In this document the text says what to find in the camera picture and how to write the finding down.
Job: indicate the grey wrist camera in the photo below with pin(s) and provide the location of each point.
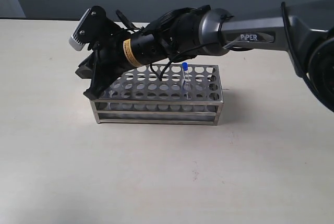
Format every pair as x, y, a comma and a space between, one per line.
74, 40

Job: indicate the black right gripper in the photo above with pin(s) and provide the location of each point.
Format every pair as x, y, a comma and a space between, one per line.
103, 38

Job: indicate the stainless steel test tube rack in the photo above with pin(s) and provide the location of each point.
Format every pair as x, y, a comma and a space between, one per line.
139, 97

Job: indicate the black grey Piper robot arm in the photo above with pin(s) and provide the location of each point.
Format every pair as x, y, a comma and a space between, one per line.
304, 31

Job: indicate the blue capped tube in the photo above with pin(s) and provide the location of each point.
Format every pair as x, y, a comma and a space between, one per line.
186, 80

